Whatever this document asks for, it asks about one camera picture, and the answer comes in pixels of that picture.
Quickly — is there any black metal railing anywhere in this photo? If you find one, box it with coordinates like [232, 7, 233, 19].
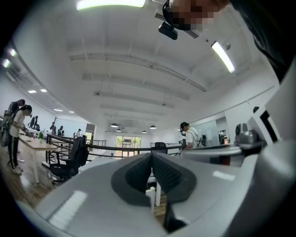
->
[45, 133, 185, 165]

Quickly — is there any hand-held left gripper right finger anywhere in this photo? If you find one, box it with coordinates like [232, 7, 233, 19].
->
[152, 152, 243, 226]

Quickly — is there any black head-mounted camera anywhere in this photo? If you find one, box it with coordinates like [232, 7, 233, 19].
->
[158, 21, 179, 40]

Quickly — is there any black jacket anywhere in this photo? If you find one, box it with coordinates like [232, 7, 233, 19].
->
[68, 136, 90, 176]

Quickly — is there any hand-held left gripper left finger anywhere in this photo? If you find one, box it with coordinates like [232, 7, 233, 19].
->
[36, 152, 167, 236]

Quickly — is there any large glass window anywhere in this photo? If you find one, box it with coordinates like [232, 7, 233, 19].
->
[115, 136, 142, 158]

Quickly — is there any long ceiling tube light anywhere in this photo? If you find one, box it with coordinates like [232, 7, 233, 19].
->
[210, 41, 236, 74]
[76, 0, 146, 11]

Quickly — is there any person's black shirt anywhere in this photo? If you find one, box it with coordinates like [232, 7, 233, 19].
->
[231, 0, 296, 83]

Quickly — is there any person's head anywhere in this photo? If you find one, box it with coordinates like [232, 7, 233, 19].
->
[162, 0, 232, 32]

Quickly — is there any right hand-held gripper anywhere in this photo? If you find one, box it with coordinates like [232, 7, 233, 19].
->
[181, 57, 296, 158]

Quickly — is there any light wooden desk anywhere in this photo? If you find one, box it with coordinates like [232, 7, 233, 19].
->
[18, 134, 58, 185]

